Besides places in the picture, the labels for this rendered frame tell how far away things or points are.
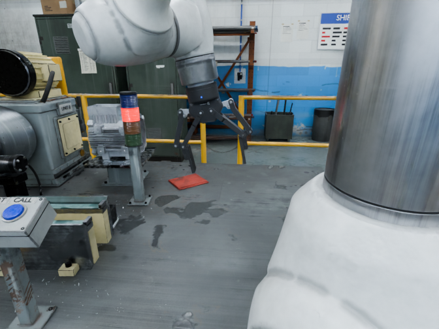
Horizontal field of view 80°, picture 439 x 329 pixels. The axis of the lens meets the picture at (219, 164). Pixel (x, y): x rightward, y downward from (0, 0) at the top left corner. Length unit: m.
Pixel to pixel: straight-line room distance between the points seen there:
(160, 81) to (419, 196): 3.61
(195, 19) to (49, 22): 3.88
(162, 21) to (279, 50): 5.05
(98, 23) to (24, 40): 6.66
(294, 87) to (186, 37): 5.02
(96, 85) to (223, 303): 3.71
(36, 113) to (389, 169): 1.24
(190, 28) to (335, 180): 0.44
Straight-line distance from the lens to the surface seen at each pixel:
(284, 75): 5.50
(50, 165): 1.34
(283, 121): 5.09
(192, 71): 0.60
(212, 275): 0.72
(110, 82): 3.99
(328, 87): 5.68
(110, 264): 0.80
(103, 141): 1.21
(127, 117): 0.97
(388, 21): 0.20
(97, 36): 0.48
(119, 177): 1.27
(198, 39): 0.60
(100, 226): 0.86
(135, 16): 0.48
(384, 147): 0.20
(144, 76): 3.80
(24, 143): 1.23
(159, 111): 3.78
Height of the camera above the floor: 1.29
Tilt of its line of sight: 20 degrees down
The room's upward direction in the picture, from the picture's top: straight up
